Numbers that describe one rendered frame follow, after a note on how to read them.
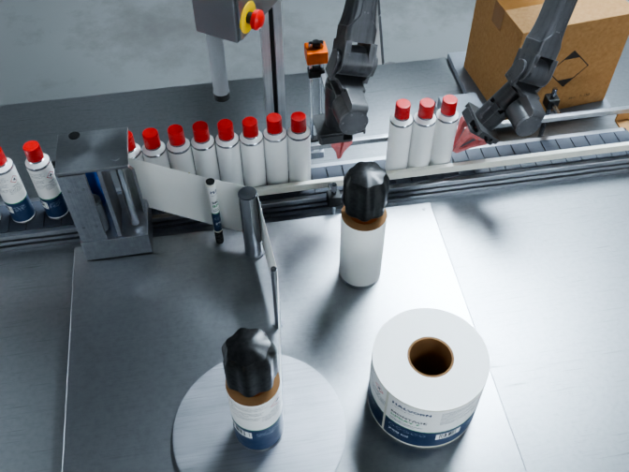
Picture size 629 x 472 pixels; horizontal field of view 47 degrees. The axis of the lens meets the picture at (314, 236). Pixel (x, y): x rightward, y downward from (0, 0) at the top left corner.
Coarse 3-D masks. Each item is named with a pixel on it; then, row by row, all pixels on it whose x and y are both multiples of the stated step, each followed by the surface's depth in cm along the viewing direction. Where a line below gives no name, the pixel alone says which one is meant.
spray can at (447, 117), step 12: (444, 96) 158; (444, 108) 158; (456, 108) 159; (444, 120) 160; (456, 120) 160; (444, 132) 162; (432, 144) 167; (444, 144) 165; (432, 156) 169; (444, 156) 168
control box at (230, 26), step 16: (192, 0) 134; (208, 0) 133; (224, 0) 131; (240, 0) 131; (256, 0) 137; (272, 0) 143; (208, 16) 135; (224, 16) 134; (240, 16) 133; (208, 32) 138; (224, 32) 137; (240, 32) 136
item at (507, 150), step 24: (528, 144) 178; (552, 144) 178; (576, 144) 178; (600, 144) 178; (312, 168) 173; (336, 168) 173; (384, 168) 173; (504, 168) 173; (120, 192) 168; (288, 192) 168; (312, 192) 168
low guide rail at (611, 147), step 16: (608, 144) 173; (624, 144) 173; (480, 160) 170; (496, 160) 170; (512, 160) 170; (528, 160) 171; (544, 160) 172; (400, 176) 168; (416, 176) 169; (272, 192) 165
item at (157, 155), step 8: (152, 128) 152; (144, 136) 151; (152, 136) 151; (144, 144) 153; (152, 144) 152; (160, 144) 154; (144, 152) 154; (152, 152) 153; (160, 152) 154; (144, 160) 156; (152, 160) 154; (160, 160) 155
